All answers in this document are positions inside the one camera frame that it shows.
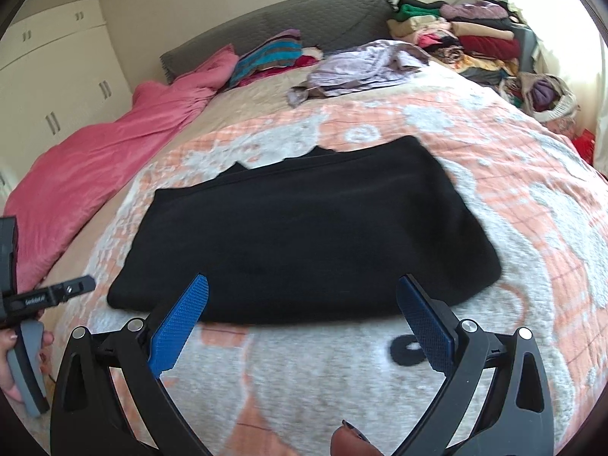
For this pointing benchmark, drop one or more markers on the grey quilted headboard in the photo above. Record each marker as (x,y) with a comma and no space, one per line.
(294,14)

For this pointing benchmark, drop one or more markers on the pink blanket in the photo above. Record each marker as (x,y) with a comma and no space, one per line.
(109,152)

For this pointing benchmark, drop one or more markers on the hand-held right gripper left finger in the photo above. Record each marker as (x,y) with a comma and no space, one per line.
(180,325)

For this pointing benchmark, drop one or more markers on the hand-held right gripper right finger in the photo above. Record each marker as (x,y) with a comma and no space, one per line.
(425,325)

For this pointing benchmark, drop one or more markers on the striped colourful cloth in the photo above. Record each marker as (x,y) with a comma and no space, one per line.
(268,59)

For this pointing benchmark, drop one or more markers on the dark red cloth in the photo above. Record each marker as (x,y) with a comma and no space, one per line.
(304,61)

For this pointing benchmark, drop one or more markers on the basket with purple cloth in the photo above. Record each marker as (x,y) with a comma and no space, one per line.
(546,95)

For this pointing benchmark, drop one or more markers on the lilac crumpled garment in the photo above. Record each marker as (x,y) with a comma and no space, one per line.
(356,69)

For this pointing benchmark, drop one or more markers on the person's right hand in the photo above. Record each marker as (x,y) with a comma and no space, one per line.
(354,441)

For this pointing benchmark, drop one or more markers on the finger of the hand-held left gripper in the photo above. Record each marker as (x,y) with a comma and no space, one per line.
(71,289)

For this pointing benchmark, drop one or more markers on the person's left hand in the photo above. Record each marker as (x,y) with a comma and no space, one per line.
(8,370)

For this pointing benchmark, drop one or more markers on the white curtain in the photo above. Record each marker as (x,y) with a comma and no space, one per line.
(570,47)

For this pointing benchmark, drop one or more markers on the black sweatshirt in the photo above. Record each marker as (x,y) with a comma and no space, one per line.
(308,237)

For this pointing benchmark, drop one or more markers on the pile of folded clothes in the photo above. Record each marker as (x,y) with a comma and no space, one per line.
(479,38)

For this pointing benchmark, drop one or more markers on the white wardrobe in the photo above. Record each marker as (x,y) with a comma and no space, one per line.
(57,71)

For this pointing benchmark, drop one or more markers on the orange white patterned blanket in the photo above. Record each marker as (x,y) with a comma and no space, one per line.
(522,209)

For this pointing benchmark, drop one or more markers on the red bag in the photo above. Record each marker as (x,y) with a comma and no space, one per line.
(585,147)

